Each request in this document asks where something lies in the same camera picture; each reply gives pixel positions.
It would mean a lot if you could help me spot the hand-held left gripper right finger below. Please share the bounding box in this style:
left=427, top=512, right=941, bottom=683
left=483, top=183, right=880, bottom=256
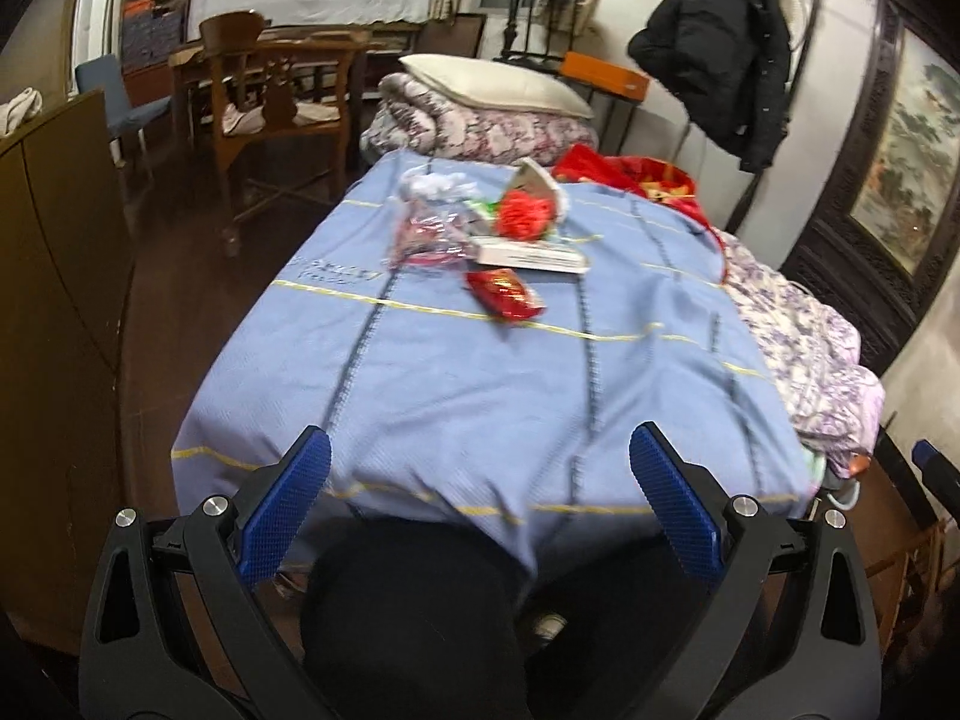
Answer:
left=628, top=421, right=882, bottom=720

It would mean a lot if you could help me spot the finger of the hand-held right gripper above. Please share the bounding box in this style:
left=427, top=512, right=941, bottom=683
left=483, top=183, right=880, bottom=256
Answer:
left=874, top=427, right=942, bottom=530
left=910, top=439, right=960, bottom=526

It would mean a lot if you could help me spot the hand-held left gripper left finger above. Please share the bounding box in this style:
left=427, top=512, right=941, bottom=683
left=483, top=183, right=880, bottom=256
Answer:
left=79, top=425, right=335, bottom=720

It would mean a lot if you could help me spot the red snack packet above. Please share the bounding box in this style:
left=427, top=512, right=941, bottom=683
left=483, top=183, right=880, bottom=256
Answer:
left=465, top=267, right=547, bottom=323

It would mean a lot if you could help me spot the clear plastic bag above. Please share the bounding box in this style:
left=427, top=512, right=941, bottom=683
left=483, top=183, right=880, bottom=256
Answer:
left=384, top=167, right=485, bottom=271

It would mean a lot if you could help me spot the red net bag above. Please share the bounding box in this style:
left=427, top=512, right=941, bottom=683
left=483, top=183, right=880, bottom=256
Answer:
left=493, top=190, right=560, bottom=242

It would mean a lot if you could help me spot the pastel floral quilt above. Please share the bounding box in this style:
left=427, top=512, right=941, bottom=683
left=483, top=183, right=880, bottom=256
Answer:
left=806, top=450, right=863, bottom=511

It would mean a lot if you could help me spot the person's right leg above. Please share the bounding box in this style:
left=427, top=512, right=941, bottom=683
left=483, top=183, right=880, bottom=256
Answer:
left=525, top=540, right=721, bottom=720

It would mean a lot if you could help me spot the person's leg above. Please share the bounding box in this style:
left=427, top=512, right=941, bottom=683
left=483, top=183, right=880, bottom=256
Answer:
left=300, top=517, right=530, bottom=720
left=525, top=540, right=721, bottom=720

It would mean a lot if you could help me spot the purple floral quilt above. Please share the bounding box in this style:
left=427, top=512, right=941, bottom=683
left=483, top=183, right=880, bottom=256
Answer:
left=709, top=229, right=886, bottom=477

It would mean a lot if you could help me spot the person's left leg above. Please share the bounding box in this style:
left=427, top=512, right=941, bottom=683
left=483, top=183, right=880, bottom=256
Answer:
left=300, top=517, right=530, bottom=720

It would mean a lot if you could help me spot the blue checked bed sheet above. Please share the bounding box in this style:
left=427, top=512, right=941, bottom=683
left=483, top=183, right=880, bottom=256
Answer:
left=171, top=146, right=815, bottom=586

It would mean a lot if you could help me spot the carved framed painting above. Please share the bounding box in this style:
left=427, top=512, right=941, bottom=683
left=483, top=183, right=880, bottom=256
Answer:
left=780, top=0, right=960, bottom=331

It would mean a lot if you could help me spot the wooden cabinet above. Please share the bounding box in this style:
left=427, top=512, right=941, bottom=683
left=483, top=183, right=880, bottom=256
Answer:
left=0, top=88, right=136, bottom=638

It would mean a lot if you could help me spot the red patterned blanket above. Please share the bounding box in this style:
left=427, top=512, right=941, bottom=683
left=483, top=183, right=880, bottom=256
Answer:
left=551, top=142, right=725, bottom=256

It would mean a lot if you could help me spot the white seat cushion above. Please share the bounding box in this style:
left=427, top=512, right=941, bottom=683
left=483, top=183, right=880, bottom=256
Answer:
left=221, top=101, right=346, bottom=136

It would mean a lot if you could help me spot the wooden armchair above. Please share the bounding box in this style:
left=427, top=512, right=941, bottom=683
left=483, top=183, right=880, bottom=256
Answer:
left=199, top=11, right=368, bottom=260

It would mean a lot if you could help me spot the grey floral quilt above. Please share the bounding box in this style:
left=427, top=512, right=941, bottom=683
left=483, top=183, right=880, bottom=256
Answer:
left=360, top=73, right=601, bottom=166

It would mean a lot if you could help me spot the orange box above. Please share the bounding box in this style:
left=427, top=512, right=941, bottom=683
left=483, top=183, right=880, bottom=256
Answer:
left=559, top=51, right=650, bottom=100

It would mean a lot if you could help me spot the wooden table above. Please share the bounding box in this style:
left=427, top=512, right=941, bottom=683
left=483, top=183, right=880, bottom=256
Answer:
left=169, top=22, right=421, bottom=158

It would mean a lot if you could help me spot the blue chair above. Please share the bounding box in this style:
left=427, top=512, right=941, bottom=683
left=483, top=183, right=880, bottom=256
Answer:
left=73, top=54, right=172, bottom=166

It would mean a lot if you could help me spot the white pillow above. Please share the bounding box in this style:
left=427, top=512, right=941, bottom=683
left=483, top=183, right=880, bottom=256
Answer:
left=397, top=52, right=593, bottom=119

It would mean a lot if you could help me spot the black jacket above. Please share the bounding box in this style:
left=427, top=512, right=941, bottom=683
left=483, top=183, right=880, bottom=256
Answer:
left=626, top=0, right=794, bottom=173

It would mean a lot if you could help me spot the electric fan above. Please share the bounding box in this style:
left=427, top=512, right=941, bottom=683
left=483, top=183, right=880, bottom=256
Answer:
left=780, top=0, right=818, bottom=38

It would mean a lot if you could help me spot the white crumpled cloth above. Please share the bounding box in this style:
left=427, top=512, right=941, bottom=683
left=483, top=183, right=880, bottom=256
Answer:
left=0, top=88, right=44, bottom=136

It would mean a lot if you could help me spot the shelf with boxes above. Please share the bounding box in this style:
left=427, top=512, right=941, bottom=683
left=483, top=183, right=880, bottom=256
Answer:
left=116, top=0, right=200, bottom=72

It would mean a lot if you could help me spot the dark framed board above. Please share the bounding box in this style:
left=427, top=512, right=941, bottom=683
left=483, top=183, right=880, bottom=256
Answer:
left=420, top=13, right=487, bottom=61

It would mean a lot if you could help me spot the black metal bed frame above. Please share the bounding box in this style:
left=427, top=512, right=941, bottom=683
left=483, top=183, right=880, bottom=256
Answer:
left=724, top=0, right=833, bottom=233

